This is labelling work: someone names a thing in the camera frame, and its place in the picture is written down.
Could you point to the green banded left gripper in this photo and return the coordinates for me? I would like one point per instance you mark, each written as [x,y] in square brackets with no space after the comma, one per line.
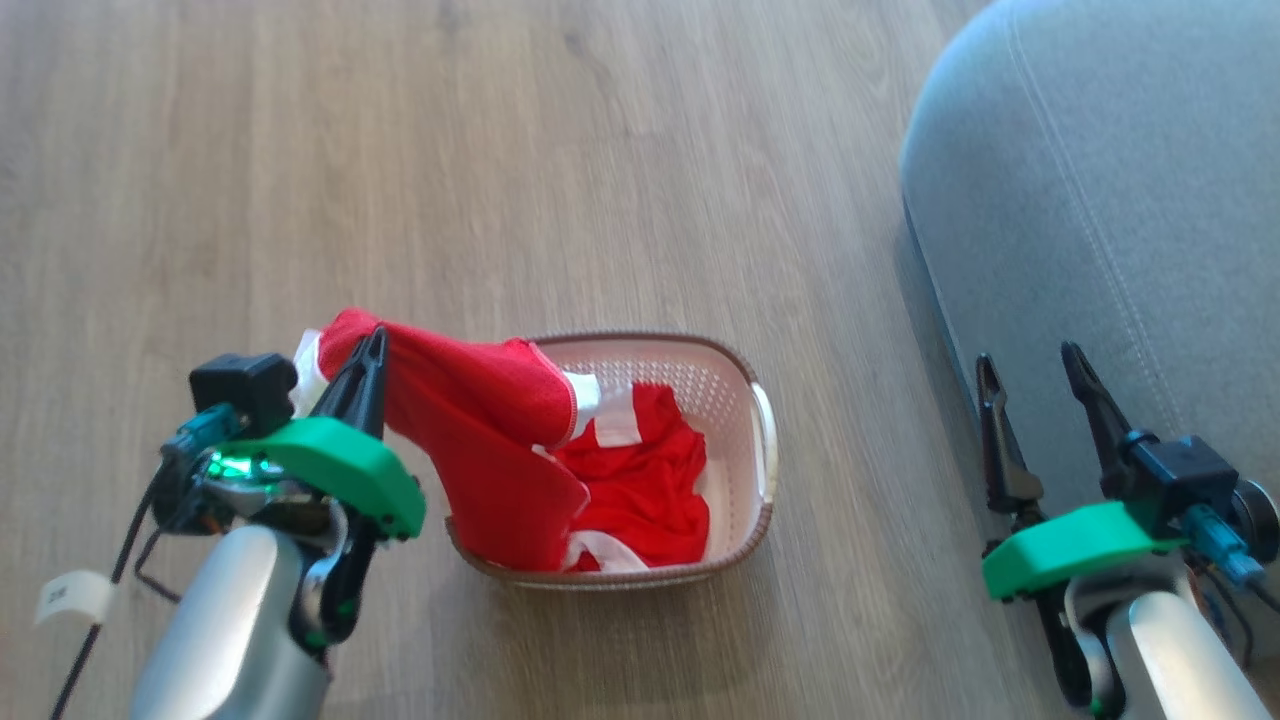
[340,470]

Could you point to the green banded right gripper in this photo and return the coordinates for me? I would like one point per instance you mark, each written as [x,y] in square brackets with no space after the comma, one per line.
[1070,545]

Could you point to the red mesh jersey white trim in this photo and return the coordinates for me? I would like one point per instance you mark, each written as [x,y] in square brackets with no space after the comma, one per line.
[480,440]

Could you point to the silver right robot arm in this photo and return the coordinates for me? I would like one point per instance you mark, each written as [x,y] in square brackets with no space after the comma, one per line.
[1180,660]

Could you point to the white perforated laundry basket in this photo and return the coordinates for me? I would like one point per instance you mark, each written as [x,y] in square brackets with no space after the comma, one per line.
[730,400]

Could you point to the black right wrist cylinder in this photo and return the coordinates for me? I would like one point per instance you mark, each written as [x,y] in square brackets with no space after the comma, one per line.
[1260,515]

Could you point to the grey fabric sofa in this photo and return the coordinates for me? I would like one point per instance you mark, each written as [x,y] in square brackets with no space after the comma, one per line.
[1100,200]

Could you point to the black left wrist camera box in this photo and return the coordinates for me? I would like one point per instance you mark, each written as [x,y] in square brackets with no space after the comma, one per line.
[245,385]

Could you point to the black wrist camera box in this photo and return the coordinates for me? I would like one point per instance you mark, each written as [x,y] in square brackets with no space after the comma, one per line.
[1180,475]
[245,385]

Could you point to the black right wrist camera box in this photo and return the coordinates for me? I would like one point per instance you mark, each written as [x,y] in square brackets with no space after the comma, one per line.
[1180,475]

